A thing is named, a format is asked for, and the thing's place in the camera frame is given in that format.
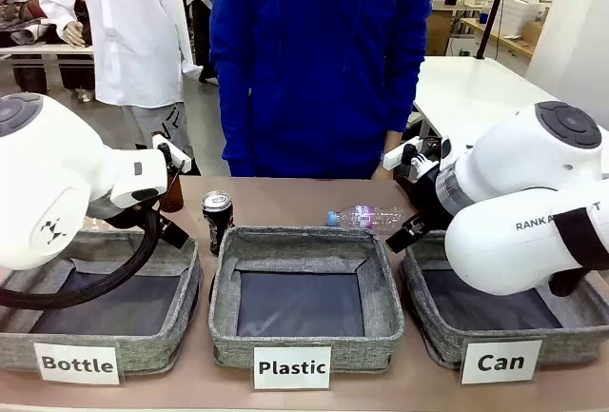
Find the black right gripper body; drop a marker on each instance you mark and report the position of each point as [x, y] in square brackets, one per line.
[426, 200]

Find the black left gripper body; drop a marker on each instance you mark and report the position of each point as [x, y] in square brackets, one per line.
[151, 216]

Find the brown glass bottle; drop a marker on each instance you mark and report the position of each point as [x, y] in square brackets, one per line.
[174, 195]

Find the pink label plastic bottle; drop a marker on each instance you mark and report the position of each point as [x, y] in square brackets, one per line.
[371, 218]

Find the black drink can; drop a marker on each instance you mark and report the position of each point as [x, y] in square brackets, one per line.
[217, 221]

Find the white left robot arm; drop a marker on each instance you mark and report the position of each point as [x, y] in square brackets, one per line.
[43, 179]

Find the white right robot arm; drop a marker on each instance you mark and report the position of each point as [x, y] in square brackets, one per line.
[518, 179]

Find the person left forearm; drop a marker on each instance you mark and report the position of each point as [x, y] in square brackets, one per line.
[394, 143]

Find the grey fabric basket Can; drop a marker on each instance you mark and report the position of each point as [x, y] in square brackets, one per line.
[438, 321]

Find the grey fabric basket Bottle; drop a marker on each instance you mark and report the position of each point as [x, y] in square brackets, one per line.
[157, 340]

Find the grey fabric basket Plastic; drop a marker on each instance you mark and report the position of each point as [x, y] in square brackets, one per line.
[304, 350]

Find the white Can label sign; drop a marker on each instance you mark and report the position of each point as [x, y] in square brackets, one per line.
[500, 361]

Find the person left hand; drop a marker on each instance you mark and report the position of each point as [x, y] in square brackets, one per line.
[385, 171]

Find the grey printed shorts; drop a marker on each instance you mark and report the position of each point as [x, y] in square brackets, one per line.
[157, 126]

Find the white Bottle label sign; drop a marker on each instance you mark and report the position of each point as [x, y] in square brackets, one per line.
[76, 363]

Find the brown cardboard box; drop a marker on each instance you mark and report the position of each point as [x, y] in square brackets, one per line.
[438, 33]

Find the blue hoodie person torso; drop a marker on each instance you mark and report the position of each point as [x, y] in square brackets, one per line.
[314, 74]

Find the white Plastic label sign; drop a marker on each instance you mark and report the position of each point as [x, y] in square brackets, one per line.
[292, 367]

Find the wooden top workbench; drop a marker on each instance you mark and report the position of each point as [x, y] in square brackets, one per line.
[504, 38]

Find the white shirt mannequin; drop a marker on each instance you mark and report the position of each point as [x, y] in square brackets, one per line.
[133, 26]

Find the white long background table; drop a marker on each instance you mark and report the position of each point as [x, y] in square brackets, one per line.
[43, 50]

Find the white storage boxes stack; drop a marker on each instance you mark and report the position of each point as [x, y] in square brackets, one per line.
[521, 14]

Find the black tripod pole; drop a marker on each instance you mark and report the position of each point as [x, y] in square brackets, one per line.
[495, 3]

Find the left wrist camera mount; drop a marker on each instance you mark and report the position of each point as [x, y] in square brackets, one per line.
[177, 154]

